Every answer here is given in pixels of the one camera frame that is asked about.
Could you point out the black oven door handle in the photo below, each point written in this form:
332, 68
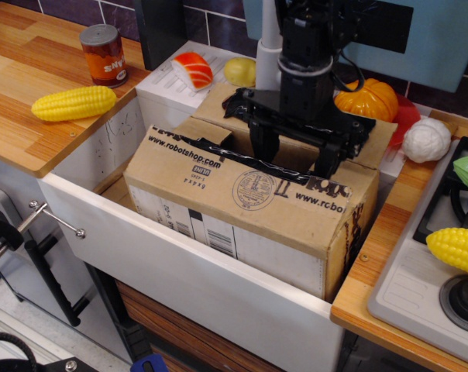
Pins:
46, 274

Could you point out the yellow toy potato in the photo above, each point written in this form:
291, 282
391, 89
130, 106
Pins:
241, 71

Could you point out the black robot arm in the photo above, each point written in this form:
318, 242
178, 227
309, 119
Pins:
313, 31

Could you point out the orange toy pumpkin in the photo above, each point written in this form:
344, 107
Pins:
375, 100

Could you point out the yellow toy corn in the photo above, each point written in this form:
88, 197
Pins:
450, 245
78, 103

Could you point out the white toy faucet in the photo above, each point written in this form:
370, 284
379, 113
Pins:
268, 49

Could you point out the black stove knob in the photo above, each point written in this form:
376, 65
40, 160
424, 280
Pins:
453, 297

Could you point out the brown toy beans can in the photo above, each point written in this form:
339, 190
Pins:
103, 51

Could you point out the salmon sushi toy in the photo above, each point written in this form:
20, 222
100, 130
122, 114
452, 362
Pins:
193, 70

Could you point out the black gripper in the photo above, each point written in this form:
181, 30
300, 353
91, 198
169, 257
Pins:
303, 109

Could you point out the silver metal clamp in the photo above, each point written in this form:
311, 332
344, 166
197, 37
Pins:
12, 237

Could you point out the brown cardboard box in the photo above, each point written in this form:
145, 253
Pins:
200, 180

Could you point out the red plate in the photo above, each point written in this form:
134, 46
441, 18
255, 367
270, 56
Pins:
407, 116

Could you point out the white toy garlic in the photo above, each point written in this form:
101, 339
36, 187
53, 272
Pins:
427, 140

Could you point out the teal toy microwave panel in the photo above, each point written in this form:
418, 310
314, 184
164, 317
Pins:
425, 42

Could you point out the white toy sink basin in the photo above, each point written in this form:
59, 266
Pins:
267, 323

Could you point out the yellow toy corn right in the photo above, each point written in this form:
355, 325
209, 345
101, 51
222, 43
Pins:
450, 245

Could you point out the yellow toy corn left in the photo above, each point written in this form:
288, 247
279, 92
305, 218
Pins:
78, 103

